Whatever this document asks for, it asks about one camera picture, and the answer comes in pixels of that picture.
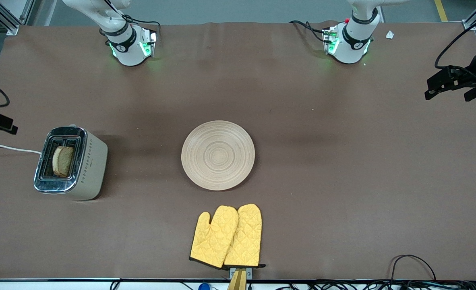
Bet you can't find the brown bread slice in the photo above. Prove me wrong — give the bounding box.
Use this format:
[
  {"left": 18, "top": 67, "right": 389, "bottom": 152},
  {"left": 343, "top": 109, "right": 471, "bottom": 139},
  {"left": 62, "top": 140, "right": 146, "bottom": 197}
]
[{"left": 52, "top": 146, "right": 76, "bottom": 178}]

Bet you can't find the round wooden plate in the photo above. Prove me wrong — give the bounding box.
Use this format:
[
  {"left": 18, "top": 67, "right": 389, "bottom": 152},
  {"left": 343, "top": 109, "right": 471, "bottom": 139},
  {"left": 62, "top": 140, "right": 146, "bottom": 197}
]
[{"left": 181, "top": 120, "right": 256, "bottom": 191}]

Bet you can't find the chrome and beige toaster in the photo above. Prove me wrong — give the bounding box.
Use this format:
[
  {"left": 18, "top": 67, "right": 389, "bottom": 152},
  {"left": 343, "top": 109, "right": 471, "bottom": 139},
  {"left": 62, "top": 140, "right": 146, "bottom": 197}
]
[{"left": 34, "top": 125, "right": 108, "bottom": 201}]

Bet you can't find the yellow quilted oven mitt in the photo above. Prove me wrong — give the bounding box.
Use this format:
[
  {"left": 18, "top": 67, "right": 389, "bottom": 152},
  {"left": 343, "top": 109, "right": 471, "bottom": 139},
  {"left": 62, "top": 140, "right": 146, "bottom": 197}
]
[
  {"left": 189, "top": 205, "right": 239, "bottom": 269},
  {"left": 223, "top": 203, "right": 267, "bottom": 269}
]

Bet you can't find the wooden stick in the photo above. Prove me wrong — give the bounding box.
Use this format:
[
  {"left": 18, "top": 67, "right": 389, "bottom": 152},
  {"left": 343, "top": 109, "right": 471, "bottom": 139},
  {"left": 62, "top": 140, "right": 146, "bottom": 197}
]
[{"left": 227, "top": 269, "right": 247, "bottom": 290}]

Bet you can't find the white toaster power cable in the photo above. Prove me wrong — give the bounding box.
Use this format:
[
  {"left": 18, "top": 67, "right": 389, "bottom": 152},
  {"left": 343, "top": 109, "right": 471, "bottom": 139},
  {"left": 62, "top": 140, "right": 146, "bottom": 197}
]
[{"left": 0, "top": 144, "right": 41, "bottom": 155}]

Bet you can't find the black left arm base cable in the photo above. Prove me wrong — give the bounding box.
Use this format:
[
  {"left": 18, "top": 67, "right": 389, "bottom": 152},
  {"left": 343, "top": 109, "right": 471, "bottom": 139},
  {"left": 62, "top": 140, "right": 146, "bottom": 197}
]
[{"left": 289, "top": 20, "right": 328, "bottom": 44}]

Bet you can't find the black arm base cable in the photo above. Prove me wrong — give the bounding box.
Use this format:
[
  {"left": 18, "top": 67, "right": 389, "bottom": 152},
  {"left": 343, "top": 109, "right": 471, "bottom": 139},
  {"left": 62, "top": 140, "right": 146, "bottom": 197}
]
[
  {"left": 289, "top": 20, "right": 328, "bottom": 44},
  {"left": 120, "top": 14, "right": 161, "bottom": 27}
]

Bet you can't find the black looped cable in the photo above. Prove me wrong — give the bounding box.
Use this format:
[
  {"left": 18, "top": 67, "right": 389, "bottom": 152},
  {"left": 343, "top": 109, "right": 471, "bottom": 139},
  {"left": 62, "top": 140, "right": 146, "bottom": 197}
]
[{"left": 389, "top": 254, "right": 438, "bottom": 282}]

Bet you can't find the black right arm base cable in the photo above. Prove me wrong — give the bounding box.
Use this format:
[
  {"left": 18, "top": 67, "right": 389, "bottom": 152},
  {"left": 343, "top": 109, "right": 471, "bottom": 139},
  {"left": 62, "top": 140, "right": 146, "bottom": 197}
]
[{"left": 120, "top": 14, "right": 161, "bottom": 27}]

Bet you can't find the black cable bundle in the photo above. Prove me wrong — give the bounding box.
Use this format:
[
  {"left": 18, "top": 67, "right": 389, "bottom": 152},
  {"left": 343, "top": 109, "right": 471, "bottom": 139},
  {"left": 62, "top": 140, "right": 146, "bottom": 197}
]
[{"left": 270, "top": 280, "right": 476, "bottom": 290}]

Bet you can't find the grey metal bracket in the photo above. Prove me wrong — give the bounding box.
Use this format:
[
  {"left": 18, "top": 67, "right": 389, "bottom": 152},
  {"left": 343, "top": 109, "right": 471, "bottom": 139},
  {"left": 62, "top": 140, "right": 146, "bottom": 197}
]
[{"left": 229, "top": 267, "right": 253, "bottom": 279}]

